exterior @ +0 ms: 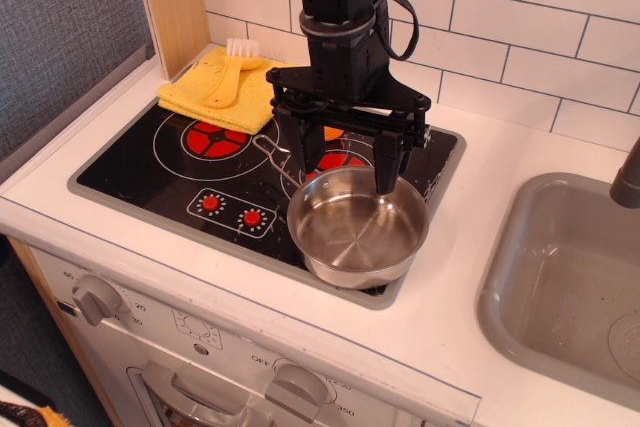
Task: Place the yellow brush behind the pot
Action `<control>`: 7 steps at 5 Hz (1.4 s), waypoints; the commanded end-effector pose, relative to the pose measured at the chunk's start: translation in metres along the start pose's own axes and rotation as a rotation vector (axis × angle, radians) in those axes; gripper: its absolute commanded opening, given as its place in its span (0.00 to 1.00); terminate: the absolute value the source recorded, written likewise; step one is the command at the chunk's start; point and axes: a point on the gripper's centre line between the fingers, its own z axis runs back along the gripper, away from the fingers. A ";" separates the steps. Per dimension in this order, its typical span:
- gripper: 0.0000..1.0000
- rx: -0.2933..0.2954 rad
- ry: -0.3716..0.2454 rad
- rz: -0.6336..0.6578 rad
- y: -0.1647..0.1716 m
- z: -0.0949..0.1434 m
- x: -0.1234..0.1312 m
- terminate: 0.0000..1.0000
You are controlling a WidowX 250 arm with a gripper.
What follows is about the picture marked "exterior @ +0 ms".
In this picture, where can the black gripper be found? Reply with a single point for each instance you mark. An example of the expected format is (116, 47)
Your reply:
(348, 85)

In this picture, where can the yellow dish brush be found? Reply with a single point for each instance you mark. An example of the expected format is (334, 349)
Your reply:
(241, 55)

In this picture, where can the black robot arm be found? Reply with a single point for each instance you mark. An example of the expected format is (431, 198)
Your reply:
(350, 15)

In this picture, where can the stainless steel pan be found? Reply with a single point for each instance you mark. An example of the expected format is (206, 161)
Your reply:
(348, 234)

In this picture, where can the orange toy carrot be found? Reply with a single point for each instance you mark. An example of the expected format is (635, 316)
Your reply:
(332, 133)

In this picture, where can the yellow folded cloth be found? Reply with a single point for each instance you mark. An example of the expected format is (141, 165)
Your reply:
(250, 111)

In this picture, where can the black toy stovetop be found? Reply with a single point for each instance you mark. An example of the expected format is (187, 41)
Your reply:
(207, 184)

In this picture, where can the grey oven knob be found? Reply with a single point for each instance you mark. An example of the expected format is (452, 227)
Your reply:
(297, 391)

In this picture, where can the grey sink basin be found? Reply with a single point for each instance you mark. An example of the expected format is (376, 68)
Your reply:
(561, 296)

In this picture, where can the grey faucet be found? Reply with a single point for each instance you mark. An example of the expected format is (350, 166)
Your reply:
(625, 189)

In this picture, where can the grey timer knob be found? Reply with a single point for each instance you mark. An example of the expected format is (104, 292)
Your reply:
(96, 299)

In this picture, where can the orange fuzzy object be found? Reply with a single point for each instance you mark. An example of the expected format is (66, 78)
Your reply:
(24, 416)

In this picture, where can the wooden side post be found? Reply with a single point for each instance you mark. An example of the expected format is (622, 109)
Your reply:
(179, 30)

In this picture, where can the oven door handle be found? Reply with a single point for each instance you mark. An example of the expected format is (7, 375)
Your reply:
(199, 401)

